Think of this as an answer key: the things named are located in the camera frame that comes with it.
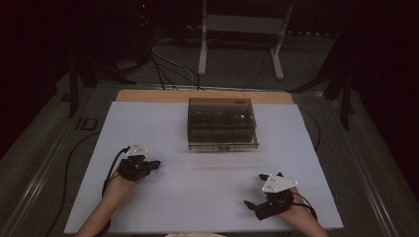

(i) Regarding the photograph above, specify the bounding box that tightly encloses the person's left hand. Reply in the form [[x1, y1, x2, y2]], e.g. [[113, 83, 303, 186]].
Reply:
[[103, 170, 148, 205]]

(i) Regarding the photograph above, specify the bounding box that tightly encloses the right hand-held gripper black cable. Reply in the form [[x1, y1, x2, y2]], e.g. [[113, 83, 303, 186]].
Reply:
[[290, 191, 319, 221]]

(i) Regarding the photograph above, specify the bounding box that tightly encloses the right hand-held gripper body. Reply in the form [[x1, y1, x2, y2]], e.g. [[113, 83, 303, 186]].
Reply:
[[255, 171, 299, 221]]

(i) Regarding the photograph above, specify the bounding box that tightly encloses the black cable bundle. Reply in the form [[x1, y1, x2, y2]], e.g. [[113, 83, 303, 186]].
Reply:
[[149, 53, 179, 92]]

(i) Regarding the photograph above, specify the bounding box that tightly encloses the long black floor cable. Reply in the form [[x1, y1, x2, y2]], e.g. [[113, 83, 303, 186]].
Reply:
[[43, 131, 102, 237]]

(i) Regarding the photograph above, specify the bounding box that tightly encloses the person's light clothing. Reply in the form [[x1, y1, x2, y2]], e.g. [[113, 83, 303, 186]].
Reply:
[[164, 232, 228, 237]]

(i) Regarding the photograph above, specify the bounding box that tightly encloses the grey metal stand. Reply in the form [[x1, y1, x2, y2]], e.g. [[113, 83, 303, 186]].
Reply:
[[197, 0, 295, 82]]

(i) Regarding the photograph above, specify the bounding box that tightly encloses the hand-held gripper black cable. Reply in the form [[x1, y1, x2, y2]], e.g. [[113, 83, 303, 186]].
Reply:
[[101, 146, 131, 198], [290, 191, 319, 221]]

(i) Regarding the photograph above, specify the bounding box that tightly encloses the white floor cable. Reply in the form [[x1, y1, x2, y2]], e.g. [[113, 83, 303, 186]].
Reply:
[[150, 38, 201, 91]]

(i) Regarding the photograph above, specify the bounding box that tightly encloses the black tripod stand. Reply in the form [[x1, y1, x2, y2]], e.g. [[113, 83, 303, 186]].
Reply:
[[286, 48, 357, 131], [67, 48, 137, 119]]

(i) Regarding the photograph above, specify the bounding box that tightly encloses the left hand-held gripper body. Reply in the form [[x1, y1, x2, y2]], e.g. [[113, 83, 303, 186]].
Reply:
[[118, 141, 149, 182]]

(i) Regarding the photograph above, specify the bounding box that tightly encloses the thin black floor cable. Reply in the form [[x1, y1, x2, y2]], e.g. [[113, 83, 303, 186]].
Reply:
[[298, 108, 322, 152]]

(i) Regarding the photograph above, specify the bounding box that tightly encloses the dark transparent drawer box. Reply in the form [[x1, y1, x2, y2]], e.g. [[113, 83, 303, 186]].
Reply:
[[187, 97, 260, 152]]

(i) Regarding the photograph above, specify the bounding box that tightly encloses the metal floor rail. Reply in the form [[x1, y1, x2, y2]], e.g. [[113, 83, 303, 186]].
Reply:
[[324, 95, 401, 237], [0, 87, 110, 237]]

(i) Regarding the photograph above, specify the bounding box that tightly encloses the left hand-held gripper black cable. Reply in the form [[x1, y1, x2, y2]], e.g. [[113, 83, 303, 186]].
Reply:
[[101, 146, 131, 198]]

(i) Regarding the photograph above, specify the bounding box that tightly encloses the person's right hand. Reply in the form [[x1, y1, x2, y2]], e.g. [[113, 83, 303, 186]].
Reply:
[[280, 188, 316, 228]]

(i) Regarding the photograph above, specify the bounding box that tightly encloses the white table mat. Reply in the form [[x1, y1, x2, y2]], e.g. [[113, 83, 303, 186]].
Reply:
[[63, 101, 344, 235]]

